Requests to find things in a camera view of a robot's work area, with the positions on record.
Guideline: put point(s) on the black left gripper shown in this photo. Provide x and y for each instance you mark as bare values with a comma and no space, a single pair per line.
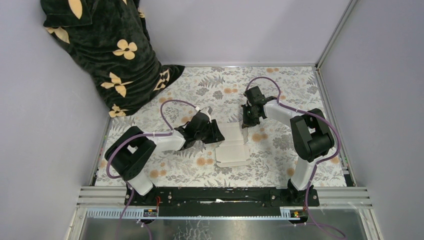
215,135

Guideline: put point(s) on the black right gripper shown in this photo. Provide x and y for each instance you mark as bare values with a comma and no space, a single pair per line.
246,122

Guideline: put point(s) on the white cardboard paper box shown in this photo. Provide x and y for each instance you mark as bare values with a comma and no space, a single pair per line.
233,151

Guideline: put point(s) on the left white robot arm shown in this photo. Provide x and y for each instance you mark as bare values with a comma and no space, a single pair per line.
130,153

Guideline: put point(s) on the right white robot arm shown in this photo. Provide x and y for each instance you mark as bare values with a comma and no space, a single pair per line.
311,133

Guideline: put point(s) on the floral patterned table cloth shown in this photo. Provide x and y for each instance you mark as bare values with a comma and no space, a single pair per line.
269,147

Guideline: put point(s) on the black floral plush blanket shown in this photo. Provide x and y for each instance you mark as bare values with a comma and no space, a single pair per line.
109,40

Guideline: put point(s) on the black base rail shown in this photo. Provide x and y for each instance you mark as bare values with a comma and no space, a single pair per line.
269,196

